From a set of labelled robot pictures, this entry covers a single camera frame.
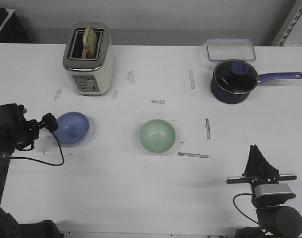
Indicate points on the cream silver toaster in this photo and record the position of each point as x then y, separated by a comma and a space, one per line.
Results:
90, 77

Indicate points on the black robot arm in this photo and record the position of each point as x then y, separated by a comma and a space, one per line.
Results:
9, 227
274, 220

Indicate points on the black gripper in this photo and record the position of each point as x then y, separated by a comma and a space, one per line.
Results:
258, 166
23, 135

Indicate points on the black box in corner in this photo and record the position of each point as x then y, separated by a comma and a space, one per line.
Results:
11, 29

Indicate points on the glass lid with blue knob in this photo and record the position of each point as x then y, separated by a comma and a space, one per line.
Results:
235, 76

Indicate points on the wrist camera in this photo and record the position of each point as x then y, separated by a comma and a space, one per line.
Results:
274, 193
12, 115

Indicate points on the green bowl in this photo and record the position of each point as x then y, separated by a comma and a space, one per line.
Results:
157, 136

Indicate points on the clear plastic food container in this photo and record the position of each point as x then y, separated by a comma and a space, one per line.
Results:
230, 48

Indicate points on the white slotted shelf upright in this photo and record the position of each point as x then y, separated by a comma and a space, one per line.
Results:
288, 24

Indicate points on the toast slice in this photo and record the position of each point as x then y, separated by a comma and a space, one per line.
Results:
90, 42

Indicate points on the blue bowl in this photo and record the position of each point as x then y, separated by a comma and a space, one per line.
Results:
73, 128

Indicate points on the dark blue saucepan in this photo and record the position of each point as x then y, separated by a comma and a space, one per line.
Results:
230, 98

